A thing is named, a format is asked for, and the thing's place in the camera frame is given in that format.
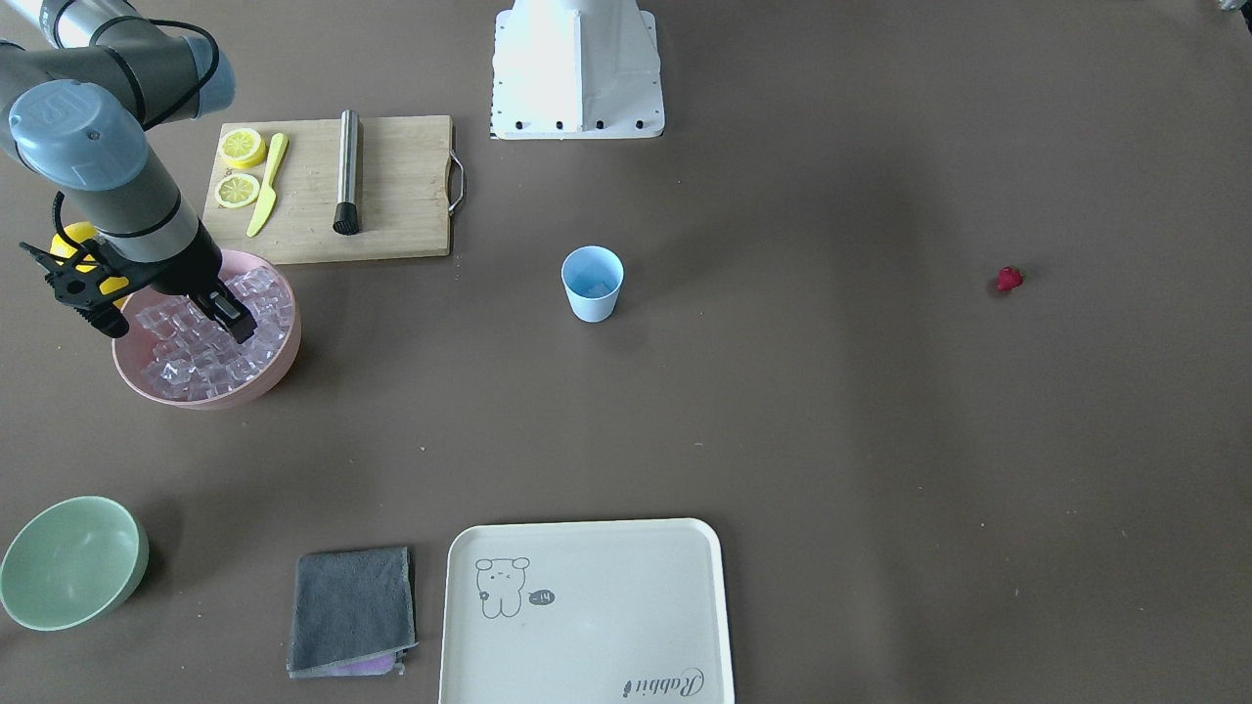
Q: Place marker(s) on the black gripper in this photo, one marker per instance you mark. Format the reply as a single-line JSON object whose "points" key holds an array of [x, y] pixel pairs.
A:
{"points": [[182, 267]]}

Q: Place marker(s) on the red strawberry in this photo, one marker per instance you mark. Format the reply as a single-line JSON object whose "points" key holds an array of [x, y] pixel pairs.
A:
{"points": [[1009, 278]]}

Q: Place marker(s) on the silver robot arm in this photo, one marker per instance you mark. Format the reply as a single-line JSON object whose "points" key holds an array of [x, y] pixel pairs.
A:
{"points": [[78, 114]]}

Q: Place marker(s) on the pink bowl of ice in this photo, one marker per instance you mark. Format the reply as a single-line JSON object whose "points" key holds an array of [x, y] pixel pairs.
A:
{"points": [[176, 355]]}

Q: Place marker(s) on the light blue plastic cup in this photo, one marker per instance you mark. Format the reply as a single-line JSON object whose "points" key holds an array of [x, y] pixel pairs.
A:
{"points": [[592, 276]]}

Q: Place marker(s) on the yellow plastic knife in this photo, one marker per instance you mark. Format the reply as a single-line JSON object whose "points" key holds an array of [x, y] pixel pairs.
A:
{"points": [[267, 195]]}

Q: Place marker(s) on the lemon slice lower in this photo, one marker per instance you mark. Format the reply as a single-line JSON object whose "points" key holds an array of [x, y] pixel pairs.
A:
{"points": [[237, 190]]}

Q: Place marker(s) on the lemon slice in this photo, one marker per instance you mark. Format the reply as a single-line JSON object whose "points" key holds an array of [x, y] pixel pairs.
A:
{"points": [[237, 190], [242, 148]]}

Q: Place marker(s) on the steel muddler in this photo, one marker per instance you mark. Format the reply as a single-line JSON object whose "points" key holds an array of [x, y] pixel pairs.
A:
{"points": [[347, 221]]}

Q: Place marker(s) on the lemon slice upper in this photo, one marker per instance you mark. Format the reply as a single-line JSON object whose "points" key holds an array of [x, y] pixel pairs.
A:
{"points": [[242, 148]]}

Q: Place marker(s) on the yellow lemon far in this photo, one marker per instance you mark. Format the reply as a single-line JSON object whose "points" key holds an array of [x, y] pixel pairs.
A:
{"points": [[64, 247]]}

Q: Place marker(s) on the green empty bowl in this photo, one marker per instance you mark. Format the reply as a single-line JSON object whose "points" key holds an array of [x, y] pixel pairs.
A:
{"points": [[73, 563]]}

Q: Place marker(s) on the grey folded cloth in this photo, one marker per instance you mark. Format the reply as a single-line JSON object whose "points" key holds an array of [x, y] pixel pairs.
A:
{"points": [[353, 614]]}

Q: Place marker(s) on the cream rabbit tray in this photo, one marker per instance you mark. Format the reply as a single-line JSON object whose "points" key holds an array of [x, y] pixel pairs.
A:
{"points": [[620, 611]]}

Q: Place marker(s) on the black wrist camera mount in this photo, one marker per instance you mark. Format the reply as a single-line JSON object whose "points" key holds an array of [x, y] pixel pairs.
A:
{"points": [[90, 282]]}

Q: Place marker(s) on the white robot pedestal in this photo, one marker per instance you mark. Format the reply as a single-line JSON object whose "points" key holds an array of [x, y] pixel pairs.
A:
{"points": [[576, 70]]}

